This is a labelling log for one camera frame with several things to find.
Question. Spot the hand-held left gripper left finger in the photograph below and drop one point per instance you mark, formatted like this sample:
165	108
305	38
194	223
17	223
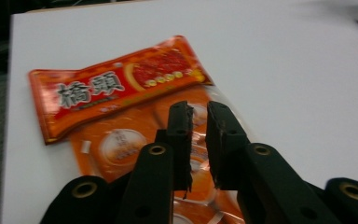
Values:
155	174

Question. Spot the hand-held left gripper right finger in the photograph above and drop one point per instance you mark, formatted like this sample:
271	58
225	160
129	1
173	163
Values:
254	174

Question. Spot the orange seasoning packet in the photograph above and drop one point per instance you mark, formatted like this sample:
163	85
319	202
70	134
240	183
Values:
121	90

